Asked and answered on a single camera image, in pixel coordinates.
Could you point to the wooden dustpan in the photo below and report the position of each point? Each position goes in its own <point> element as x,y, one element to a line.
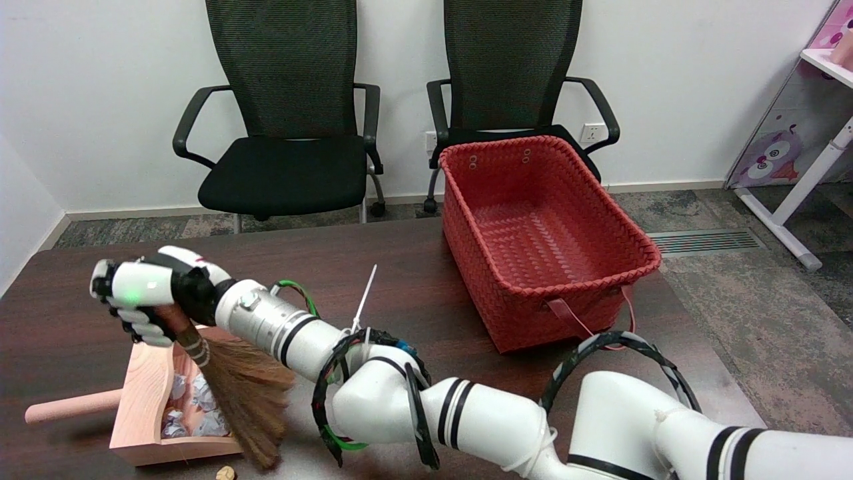
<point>143,400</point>

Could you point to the red woven basket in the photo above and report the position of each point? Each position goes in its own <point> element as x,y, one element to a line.
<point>533,233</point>

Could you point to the yellow paper ball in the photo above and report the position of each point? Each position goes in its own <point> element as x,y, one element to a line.
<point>225,472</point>

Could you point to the white zip tie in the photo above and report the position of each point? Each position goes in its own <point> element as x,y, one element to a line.
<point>364,298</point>

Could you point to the metal floor vent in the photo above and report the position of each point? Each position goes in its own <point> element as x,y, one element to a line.
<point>706,242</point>

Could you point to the white desk leg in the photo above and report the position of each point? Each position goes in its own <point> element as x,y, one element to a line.
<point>823,163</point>

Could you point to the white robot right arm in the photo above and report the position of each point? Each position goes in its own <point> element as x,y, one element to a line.
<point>480,413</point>

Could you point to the black mesh office chair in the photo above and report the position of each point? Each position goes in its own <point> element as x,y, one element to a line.
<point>506,60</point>
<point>286,173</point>

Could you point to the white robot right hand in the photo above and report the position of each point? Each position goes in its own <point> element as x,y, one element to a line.
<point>140,283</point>

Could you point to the white wall socket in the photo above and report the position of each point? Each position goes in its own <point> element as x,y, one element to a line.
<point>431,142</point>
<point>591,132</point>

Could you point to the small brown straw broom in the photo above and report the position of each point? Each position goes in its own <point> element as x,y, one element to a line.
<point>246,393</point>

